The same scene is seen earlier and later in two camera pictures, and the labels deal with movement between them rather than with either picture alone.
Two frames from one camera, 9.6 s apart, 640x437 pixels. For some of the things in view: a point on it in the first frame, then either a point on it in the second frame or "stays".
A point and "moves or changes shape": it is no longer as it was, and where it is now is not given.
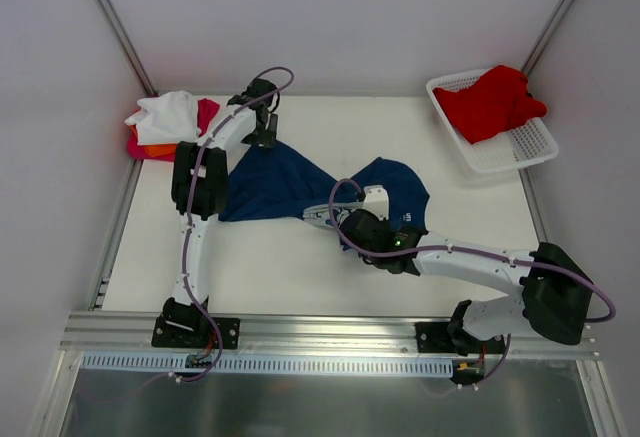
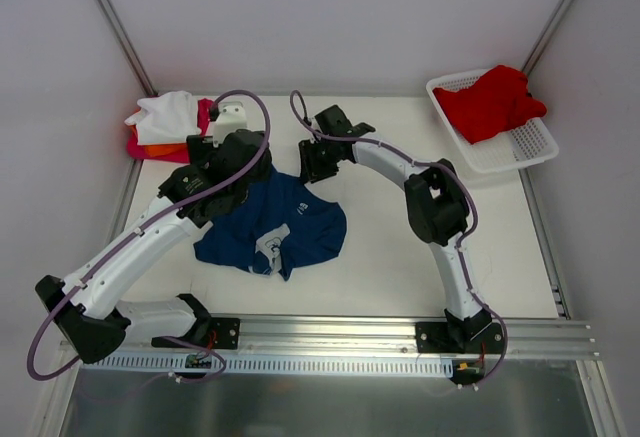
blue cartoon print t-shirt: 271,181 moves or changes shape
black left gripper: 265,134 → 198,146
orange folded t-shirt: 159,149 stays
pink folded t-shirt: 207,111 stays
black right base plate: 435,337 stays
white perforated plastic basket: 527,144 stays
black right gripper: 351,218 → 314,161
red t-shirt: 498,100 stays
